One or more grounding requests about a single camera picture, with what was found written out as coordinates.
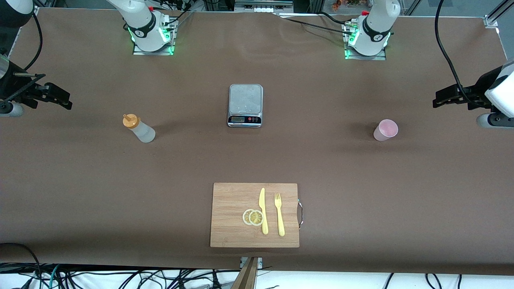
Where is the pink plastic cup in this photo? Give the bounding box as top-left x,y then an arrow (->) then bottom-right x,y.
373,119 -> 399,142

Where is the translucent sauce bottle orange cap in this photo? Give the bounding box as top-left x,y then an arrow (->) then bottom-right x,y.
122,114 -> 156,143

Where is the silver kitchen scale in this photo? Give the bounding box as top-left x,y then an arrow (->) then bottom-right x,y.
227,83 -> 264,128

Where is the grey power strip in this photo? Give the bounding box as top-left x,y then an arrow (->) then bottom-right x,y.
235,0 -> 294,13

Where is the yellow plastic fork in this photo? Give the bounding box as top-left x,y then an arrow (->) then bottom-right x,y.
274,193 -> 286,237

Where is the wooden cutting board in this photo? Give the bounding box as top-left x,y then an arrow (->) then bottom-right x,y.
210,183 -> 300,248

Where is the yellow plastic knife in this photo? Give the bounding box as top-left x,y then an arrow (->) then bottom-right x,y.
259,187 -> 269,235

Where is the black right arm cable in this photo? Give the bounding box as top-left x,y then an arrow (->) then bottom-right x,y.
24,12 -> 43,71

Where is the aluminium frame corner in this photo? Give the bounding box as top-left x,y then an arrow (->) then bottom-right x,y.
484,0 -> 514,28

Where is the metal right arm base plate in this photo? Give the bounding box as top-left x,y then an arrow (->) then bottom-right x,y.
133,18 -> 176,56

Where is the short black table cable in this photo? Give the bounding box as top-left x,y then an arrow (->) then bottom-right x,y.
319,11 -> 354,25

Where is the long black table cable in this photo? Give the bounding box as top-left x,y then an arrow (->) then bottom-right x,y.
277,15 -> 354,35

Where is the black looped floor cable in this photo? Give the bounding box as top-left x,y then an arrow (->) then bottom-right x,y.
0,242 -> 43,289

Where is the teal floor cable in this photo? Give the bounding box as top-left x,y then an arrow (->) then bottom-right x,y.
47,264 -> 61,289

